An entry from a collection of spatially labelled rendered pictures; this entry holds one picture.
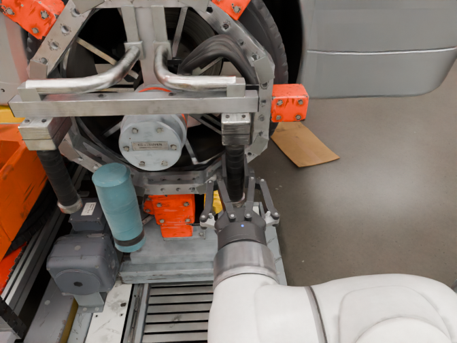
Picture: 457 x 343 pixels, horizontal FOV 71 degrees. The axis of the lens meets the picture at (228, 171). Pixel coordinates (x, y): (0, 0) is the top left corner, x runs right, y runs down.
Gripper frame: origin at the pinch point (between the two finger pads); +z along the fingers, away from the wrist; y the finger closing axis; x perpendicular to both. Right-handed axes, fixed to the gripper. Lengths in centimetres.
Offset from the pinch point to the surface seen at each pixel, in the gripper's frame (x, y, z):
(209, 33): 10, -4, 56
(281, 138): -82, 41, 134
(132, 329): -75, -35, 5
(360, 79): -2, 43, 45
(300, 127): -82, 57, 147
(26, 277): -58, -70, 16
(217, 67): -1, -2, 56
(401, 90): -6, 57, 45
